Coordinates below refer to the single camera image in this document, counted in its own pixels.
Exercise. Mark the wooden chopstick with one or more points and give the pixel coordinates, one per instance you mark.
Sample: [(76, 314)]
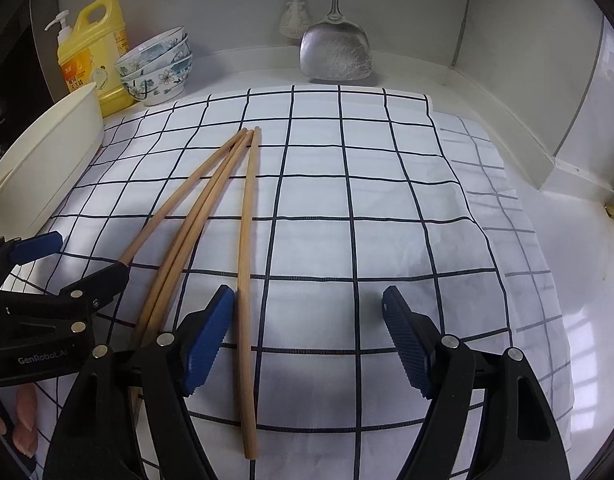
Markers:
[(187, 185), (246, 260), (180, 270), (168, 270)]

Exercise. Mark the metal spatula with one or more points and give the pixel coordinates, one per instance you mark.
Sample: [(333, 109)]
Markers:
[(337, 55)]

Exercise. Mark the floral ceramic bowl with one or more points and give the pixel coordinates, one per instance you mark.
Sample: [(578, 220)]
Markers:
[(154, 50), (159, 89), (179, 66)]

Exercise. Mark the yellow dish soap bottle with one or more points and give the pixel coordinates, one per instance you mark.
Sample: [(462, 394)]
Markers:
[(94, 55)]

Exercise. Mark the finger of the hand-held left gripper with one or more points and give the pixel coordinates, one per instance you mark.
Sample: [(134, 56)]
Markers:
[(99, 282), (37, 247)]

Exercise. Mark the person's left hand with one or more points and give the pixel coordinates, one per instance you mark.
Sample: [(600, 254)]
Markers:
[(26, 420)]

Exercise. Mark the white black-checked cloth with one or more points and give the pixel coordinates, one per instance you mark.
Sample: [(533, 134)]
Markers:
[(347, 240)]

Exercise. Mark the black appliance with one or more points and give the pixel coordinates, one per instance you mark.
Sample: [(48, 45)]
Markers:
[(12, 85)]

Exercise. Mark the white plastic basin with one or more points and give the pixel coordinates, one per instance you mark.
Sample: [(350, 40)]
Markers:
[(52, 160)]

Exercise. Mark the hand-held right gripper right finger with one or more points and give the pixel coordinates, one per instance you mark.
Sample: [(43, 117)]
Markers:
[(409, 340)]

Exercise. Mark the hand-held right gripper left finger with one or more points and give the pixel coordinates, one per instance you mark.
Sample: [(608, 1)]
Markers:
[(207, 345)]

